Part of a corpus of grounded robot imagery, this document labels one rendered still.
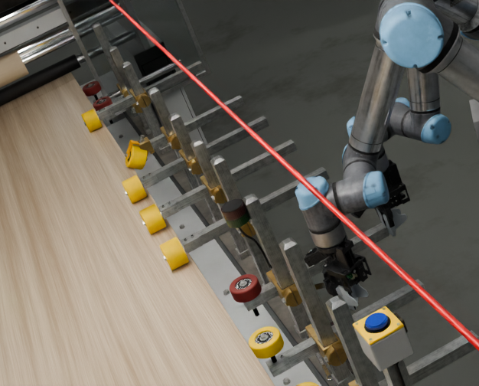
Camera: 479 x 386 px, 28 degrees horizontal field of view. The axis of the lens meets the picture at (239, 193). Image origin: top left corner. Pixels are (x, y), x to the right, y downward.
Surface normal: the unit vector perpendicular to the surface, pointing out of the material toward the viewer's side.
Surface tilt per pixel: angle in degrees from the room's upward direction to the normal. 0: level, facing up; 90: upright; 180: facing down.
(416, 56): 84
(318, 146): 0
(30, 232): 0
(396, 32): 84
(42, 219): 0
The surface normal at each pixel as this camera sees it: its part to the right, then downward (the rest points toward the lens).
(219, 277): -0.35, -0.81
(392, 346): 0.32, 0.36
